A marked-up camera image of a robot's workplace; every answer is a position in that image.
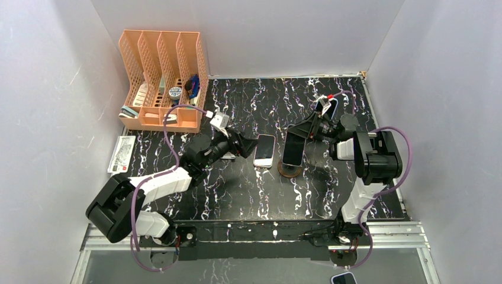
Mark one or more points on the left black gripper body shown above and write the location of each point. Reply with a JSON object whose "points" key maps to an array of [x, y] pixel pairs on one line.
{"points": [[237, 148]]}

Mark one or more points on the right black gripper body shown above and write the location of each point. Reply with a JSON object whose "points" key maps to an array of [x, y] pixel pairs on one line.
{"points": [[320, 126]]}

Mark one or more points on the white case phone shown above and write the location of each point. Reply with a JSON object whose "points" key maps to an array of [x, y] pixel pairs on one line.
{"points": [[264, 151]]}

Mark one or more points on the blue case phone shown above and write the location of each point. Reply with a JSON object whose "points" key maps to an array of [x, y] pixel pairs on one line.
{"points": [[330, 108]]}

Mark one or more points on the clear case phone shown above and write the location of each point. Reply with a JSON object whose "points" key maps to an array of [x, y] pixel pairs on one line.
{"points": [[293, 150]]}

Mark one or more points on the round base black phone stand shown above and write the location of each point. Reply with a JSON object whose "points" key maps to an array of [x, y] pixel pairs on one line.
{"points": [[289, 171]]}

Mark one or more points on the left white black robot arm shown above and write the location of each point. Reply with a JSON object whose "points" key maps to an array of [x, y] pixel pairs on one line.
{"points": [[117, 209]]}

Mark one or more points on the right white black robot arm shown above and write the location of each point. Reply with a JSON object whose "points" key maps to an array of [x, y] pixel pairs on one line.
{"points": [[377, 163]]}

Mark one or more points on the white phone stand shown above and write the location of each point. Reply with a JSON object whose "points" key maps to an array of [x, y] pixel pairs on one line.
{"points": [[228, 156]]}

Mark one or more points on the phone at bottom edge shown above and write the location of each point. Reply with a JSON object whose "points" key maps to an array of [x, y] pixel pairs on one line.
{"points": [[343, 278]]}

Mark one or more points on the white stapler in organizer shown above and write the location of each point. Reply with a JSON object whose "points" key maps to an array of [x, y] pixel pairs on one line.
{"points": [[170, 119]]}

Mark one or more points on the blue black item in organizer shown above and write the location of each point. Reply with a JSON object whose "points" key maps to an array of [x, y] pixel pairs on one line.
{"points": [[192, 86]]}

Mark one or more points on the round blue white tin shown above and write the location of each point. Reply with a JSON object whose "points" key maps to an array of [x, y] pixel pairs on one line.
{"points": [[175, 93]]}

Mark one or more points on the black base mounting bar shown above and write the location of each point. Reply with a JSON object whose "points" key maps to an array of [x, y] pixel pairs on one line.
{"points": [[251, 235]]}

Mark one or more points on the orange plastic file organizer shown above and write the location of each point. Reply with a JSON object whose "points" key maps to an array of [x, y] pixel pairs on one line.
{"points": [[156, 61]]}

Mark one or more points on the teal white eraser block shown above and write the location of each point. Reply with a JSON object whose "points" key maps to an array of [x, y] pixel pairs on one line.
{"points": [[127, 112]]}

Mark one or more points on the white printed packet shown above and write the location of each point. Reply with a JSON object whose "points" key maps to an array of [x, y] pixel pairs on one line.
{"points": [[121, 156]]}

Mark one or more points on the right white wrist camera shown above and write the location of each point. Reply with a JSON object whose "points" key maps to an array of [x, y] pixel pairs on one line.
{"points": [[323, 104]]}

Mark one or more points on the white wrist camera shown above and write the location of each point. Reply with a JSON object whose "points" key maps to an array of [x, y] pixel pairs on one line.
{"points": [[219, 122], [323, 104]]}

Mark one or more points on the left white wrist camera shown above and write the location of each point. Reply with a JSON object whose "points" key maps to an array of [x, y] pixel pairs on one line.
{"points": [[219, 122]]}

